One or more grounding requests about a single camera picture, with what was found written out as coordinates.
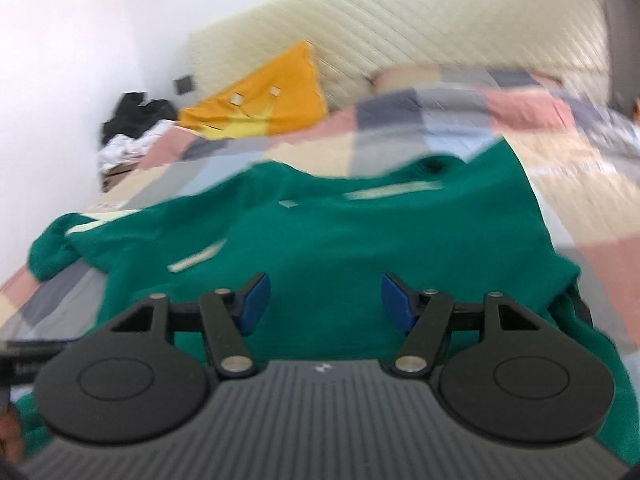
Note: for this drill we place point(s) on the dark wall socket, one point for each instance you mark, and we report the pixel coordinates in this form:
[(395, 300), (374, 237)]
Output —
[(184, 85)]

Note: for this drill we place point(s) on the plaid pillow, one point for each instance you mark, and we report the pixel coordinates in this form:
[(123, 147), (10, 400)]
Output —
[(415, 77)]

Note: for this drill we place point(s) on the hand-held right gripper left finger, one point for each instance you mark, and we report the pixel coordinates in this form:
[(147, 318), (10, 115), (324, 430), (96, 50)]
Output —
[(255, 305)]

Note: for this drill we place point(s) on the green sweatshirt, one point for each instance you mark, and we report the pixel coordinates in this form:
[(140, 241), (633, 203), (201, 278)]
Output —
[(325, 240)]

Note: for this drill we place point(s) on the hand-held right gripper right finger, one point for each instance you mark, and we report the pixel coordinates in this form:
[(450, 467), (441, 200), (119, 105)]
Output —
[(397, 305)]

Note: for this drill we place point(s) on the cardboard box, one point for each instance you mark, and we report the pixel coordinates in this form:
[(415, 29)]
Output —
[(117, 177)]

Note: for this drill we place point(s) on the yellow crown pillow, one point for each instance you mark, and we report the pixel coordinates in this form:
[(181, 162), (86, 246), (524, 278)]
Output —
[(265, 100)]

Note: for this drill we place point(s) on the black clothes pile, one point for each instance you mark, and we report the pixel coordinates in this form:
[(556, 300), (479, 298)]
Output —
[(135, 115)]

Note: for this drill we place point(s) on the cream quilted headboard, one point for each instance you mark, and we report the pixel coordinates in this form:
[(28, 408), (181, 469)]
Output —
[(425, 25)]

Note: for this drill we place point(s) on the plaid patchwork quilt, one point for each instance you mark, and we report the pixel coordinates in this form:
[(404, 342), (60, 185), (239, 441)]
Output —
[(590, 200)]

